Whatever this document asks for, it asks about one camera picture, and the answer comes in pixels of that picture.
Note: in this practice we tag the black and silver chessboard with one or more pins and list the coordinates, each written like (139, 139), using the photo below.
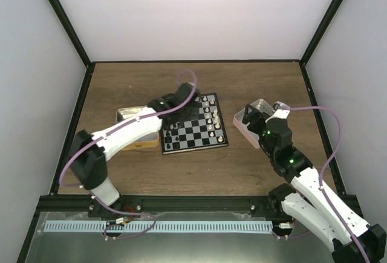
(194, 135)

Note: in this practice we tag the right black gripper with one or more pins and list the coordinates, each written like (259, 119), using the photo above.
(256, 114)

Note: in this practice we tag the light blue slotted strip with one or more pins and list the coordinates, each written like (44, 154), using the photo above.
(254, 227)

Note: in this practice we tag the pink embossed metal tin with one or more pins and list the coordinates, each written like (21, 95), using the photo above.
(253, 138)

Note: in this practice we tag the gold metal tin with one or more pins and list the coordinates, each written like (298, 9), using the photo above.
(148, 141)

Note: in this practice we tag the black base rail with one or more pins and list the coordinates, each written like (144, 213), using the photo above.
(256, 206)

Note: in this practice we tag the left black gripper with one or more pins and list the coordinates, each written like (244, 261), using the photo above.
(193, 115)

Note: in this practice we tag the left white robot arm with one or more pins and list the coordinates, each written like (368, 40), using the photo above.
(89, 153)

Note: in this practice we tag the metal sheet cover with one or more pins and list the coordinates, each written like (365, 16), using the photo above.
(301, 246)

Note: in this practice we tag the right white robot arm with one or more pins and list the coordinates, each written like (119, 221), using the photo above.
(305, 196)

